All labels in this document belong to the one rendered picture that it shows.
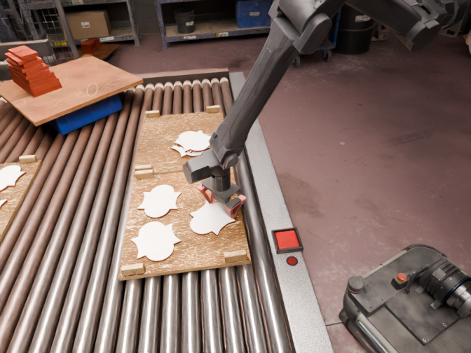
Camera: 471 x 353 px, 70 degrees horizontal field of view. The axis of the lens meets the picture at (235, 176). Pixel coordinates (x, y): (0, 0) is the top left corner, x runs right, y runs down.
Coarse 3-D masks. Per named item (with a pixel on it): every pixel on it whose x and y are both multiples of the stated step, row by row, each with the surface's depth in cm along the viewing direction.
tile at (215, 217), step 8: (200, 208) 104; (208, 208) 104; (216, 208) 104; (224, 208) 104; (192, 216) 102; (200, 216) 102; (208, 216) 102; (216, 216) 102; (224, 216) 101; (192, 224) 100; (200, 224) 99; (208, 224) 99; (216, 224) 99; (224, 224) 99; (200, 232) 97; (208, 232) 97; (216, 232) 97
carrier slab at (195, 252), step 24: (192, 192) 111; (144, 216) 104; (168, 216) 103; (240, 216) 102; (192, 240) 96; (216, 240) 96; (240, 240) 95; (144, 264) 90; (168, 264) 90; (192, 264) 90; (216, 264) 90; (240, 264) 91
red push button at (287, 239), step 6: (276, 234) 97; (282, 234) 97; (288, 234) 97; (294, 234) 97; (276, 240) 96; (282, 240) 96; (288, 240) 96; (294, 240) 95; (282, 246) 94; (288, 246) 94; (294, 246) 94
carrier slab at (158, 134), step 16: (144, 128) 143; (160, 128) 143; (176, 128) 142; (192, 128) 142; (208, 128) 141; (144, 144) 134; (160, 144) 133; (144, 160) 126; (160, 160) 125; (176, 160) 125
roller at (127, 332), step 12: (156, 84) 180; (156, 96) 169; (156, 108) 160; (132, 288) 87; (132, 300) 84; (132, 312) 82; (120, 324) 81; (132, 324) 80; (120, 336) 78; (132, 336) 78; (120, 348) 75; (132, 348) 76
